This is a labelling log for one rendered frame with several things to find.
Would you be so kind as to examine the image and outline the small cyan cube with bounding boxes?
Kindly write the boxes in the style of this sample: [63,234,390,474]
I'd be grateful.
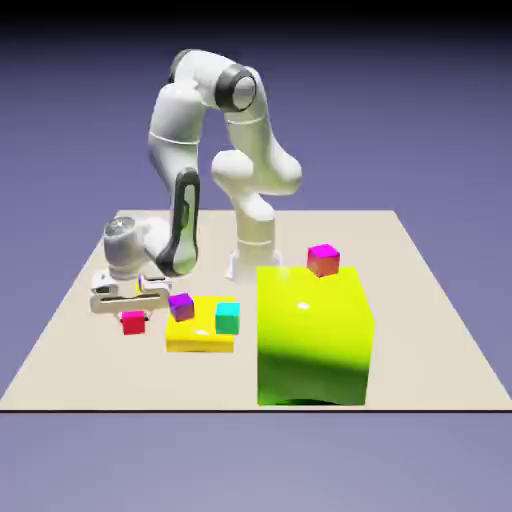
[214,301,242,336]

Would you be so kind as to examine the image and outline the small red cube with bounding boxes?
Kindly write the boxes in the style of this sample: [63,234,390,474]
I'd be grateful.
[120,310,146,336]

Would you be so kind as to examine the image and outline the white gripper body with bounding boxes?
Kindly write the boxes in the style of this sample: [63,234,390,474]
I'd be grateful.
[89,286,172,315]

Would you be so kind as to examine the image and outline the small purple cube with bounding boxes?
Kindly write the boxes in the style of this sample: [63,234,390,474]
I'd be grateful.
[167,292,196,323]

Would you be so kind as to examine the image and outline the large yellow box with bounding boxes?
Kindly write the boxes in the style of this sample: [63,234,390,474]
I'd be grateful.
[165,295,238,354]

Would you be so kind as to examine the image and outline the small magenta cube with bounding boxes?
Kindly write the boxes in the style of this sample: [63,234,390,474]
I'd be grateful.
[306,243,341,278]

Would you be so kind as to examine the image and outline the large yellow-green box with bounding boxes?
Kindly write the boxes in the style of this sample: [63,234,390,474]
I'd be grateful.
[256,265,376,407]

